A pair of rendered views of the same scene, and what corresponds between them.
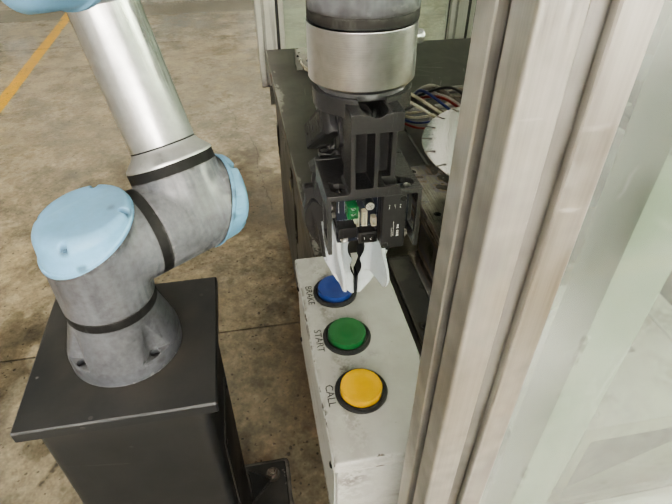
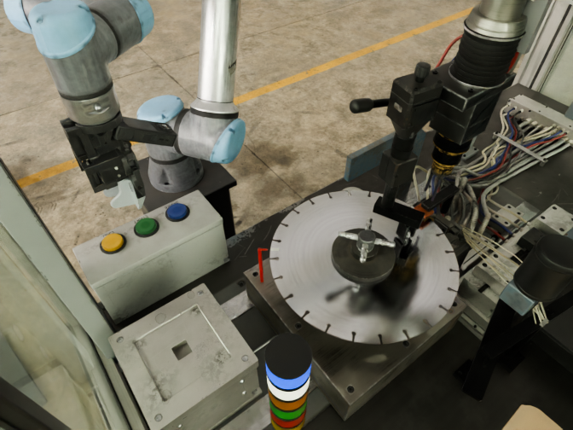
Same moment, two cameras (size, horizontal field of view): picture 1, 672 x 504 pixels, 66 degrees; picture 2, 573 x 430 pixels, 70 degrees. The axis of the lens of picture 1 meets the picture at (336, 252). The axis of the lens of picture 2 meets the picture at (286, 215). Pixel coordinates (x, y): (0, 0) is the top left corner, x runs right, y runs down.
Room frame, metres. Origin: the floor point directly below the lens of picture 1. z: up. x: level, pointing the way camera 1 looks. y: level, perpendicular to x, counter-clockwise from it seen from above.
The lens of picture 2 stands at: (0.39, -0.63, 1.54)
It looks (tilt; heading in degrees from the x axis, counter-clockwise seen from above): 48 degrees down; 64
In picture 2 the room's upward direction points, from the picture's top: straight up
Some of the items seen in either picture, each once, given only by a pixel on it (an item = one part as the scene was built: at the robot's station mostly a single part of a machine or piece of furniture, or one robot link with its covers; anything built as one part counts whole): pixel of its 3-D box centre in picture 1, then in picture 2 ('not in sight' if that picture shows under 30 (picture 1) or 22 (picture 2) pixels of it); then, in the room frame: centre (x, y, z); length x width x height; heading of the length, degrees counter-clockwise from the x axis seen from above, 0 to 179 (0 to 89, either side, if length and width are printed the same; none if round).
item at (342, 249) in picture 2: not in sight; (363, 251); (0.70, -0.29, 0.96); 0.11 x 0.11 x 0.03
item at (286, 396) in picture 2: not in sight; (288, 374); (0.46, -0.48, 1.11); 0.05 x 0.04 x 0.03; 100
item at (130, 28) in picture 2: not in sight; (107, 21); (0.43, 0.07, 1.27); 0.11 x 0.11 x 0.08; 45
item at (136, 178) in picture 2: not in sight; (132, 177); (0.38, -0.04, 1.06); 0.05 x 0.02 x 0.09; 100
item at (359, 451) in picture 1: (358, 378); (158, 254); (0.38, -0.03, 0.82); 0.28 x 0.11 x 0.15; 10
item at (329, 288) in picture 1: (335, 292); (177, 212); (0.44, 0.00, 0.90); 0.04 x 0.04 x 0.02
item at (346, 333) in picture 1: (346, 336); (146, 228); (0.37, -0.01, 0.90); 0.04 x 0.04 x 0.02
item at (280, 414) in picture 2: not in sight; (287, 395); (0.46, -0.48, 1.05); 0.05 x 0.04 x 0.03; 100
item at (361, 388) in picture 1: (361, 391); (112, 244); (0.30, -0.02, 0.90); 0.04 x 0.04 x 0.02
